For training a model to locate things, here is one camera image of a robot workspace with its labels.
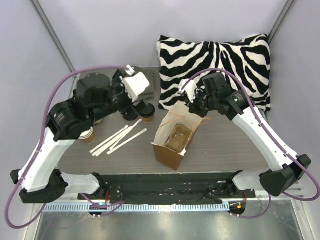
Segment brown cardboard cup carrier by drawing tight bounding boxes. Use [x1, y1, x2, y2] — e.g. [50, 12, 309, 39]
[164, 124, 192, 153]

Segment olive green folded cloth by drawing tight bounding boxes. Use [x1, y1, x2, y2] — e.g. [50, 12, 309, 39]
[132, 66, 155, 101]

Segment zebra print pillow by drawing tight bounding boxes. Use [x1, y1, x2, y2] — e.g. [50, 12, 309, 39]
[156, 33, 272, 112]

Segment brown paper bag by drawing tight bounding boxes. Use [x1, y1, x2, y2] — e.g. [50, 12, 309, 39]
[151, 102, 211, 171]

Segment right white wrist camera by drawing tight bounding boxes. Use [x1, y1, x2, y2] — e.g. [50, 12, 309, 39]
[178, 79, 198, 103]

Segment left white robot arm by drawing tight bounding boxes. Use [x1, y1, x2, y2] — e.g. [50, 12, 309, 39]
[10, 69, 150, 204]

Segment white paper straw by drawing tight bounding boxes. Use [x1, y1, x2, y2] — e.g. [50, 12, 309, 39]
[89, 124, 130, 154]
[107, 128, 148, 155]
[89, 119, 142, 157]
[89, 125, 133, 155]

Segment black plastic cup lid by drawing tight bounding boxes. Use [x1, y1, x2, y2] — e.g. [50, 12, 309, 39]
[135, 100, 155, 118]

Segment stacked brown paper cups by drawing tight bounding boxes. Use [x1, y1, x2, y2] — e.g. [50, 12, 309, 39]
[78, 127, 96, 144]

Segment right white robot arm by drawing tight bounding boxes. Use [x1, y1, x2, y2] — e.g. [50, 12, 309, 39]
[180, 72, 311, 198]

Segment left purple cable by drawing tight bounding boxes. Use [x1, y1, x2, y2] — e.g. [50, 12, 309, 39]
[4, 65, 131, 230]

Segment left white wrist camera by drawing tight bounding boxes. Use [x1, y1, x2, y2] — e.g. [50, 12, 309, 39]
[121, 65, 150, 103]

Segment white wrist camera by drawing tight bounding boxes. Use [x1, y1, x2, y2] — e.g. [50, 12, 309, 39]
[178, 79, 198, 103]
[121, 65, 150, 103]

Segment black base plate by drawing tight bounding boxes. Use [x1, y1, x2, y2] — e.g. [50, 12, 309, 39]
[87, 172, 256, 205]

